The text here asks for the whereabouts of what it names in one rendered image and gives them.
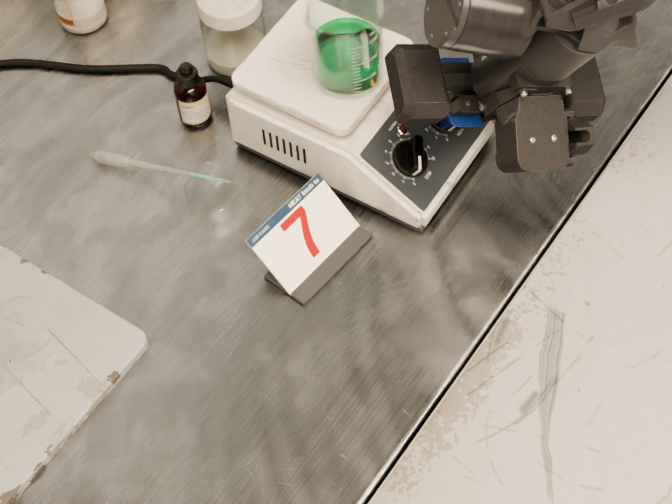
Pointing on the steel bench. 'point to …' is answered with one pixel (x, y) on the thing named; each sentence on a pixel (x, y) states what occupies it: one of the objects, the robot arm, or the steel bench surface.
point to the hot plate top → (302, 77)
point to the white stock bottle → (81, 15)
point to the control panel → (431, 180)
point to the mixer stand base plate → (51, 366)
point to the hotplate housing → (336, 154)
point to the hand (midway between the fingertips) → (467, 108)
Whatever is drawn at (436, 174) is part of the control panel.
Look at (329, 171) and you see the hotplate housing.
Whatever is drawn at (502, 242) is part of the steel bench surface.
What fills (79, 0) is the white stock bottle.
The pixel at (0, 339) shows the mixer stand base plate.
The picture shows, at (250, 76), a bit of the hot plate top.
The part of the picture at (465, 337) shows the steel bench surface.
